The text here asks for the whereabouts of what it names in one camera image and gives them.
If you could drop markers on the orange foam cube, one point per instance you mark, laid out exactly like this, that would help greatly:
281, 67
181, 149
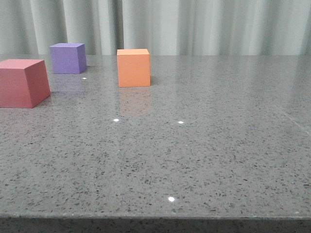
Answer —
134, 67

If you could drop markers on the purple foam cube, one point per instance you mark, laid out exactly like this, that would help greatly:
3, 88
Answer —
68, 58

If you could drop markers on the red foam cube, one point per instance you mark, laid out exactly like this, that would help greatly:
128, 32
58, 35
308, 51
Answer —
23, 83

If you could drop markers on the pale green curtain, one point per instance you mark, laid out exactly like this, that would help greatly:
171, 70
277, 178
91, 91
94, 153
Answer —
164, 27

